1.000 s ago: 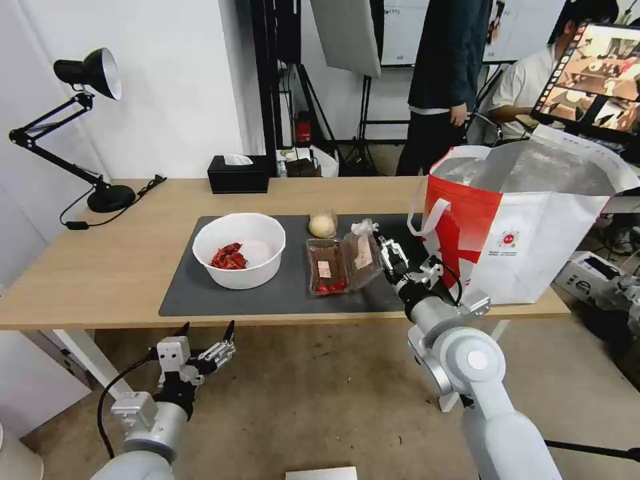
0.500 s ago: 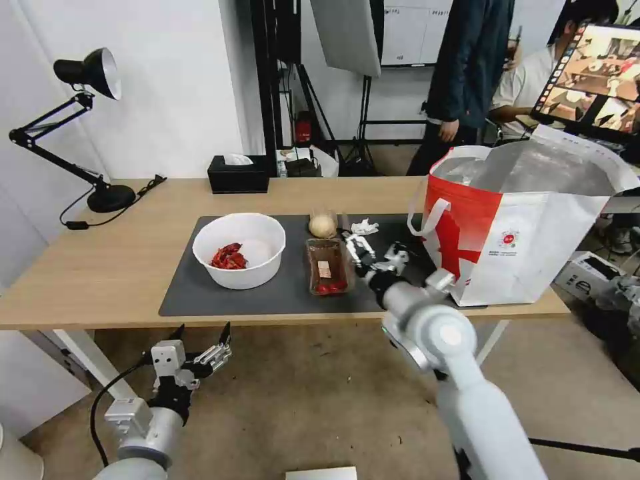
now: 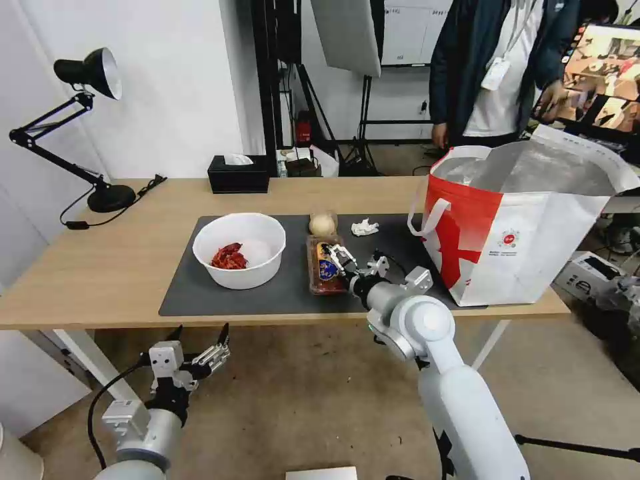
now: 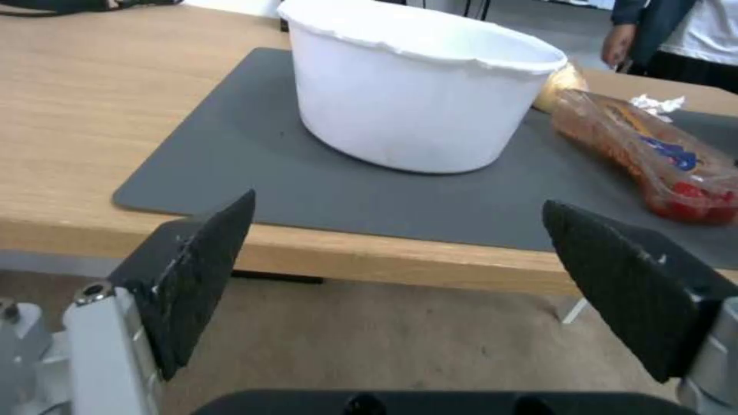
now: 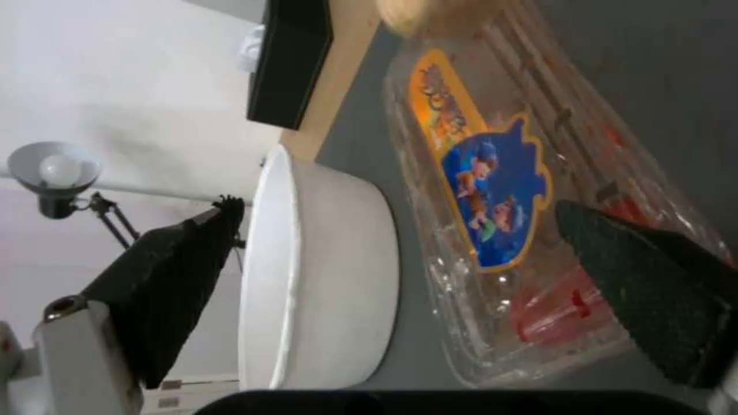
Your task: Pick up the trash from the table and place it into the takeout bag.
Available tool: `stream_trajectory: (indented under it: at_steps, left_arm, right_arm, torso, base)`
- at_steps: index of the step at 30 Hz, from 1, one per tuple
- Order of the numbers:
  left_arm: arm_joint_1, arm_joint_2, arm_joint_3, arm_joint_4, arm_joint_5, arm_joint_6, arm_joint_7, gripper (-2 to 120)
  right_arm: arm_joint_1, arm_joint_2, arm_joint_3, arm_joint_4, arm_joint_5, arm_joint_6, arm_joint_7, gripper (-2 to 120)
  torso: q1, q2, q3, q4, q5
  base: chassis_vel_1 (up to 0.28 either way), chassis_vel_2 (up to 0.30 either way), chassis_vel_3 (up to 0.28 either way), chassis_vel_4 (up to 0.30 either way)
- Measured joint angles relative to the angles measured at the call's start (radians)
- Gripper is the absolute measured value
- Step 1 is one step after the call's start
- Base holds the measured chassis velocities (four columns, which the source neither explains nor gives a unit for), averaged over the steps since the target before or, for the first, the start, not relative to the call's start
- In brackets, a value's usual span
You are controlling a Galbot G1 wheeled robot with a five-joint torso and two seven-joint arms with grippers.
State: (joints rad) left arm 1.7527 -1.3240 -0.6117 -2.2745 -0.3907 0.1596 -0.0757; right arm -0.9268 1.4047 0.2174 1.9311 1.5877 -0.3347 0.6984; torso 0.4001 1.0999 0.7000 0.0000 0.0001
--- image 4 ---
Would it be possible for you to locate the clear plastic snack wrapper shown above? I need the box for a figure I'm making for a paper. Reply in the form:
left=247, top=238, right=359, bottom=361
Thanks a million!
left=551, top=89, right=738, bottom=225

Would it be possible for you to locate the black table leg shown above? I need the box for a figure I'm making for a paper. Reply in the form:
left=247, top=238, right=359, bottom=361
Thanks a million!
left=229, top=270, right=325, bottom=285

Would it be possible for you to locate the black cable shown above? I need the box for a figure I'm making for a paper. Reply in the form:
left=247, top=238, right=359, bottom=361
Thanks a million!
left=0, top=0, right=186, bottom=18

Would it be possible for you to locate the dark grey table mat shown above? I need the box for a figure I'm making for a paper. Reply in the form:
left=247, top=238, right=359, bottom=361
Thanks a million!
left=112, top=47, right=738, bottom=270

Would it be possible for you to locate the white table leg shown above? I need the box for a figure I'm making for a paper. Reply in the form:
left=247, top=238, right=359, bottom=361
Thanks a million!
left=562, top=298, right=588, bottom=325

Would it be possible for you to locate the white paper takeout bowl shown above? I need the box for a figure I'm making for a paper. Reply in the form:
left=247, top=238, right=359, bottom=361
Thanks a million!
left=277, top=0, right=570, bottom=175

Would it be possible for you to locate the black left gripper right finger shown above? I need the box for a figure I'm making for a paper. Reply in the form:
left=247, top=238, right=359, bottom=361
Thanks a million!
left=541, top=199, right=738, bottom=415

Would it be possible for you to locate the person's hand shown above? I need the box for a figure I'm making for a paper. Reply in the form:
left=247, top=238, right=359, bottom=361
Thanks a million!
left=601, top=17, right=635, bottom=66

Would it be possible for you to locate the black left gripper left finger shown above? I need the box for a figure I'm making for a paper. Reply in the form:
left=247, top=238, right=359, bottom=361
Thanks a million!
left=0, top=188, right=257, bottom=415

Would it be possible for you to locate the person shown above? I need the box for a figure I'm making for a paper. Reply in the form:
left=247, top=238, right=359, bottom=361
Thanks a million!
left=601, top=0, right=738, bottom=94

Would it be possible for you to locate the yellowish crumpled plastic bag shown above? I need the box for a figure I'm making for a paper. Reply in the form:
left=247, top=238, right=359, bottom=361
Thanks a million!
left=531, top=60, right=590, bottom=112

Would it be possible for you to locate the crumpled white paper ball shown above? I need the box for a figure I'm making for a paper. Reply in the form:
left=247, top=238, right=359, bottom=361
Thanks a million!
left=628, top=94, right=687, bottom=123

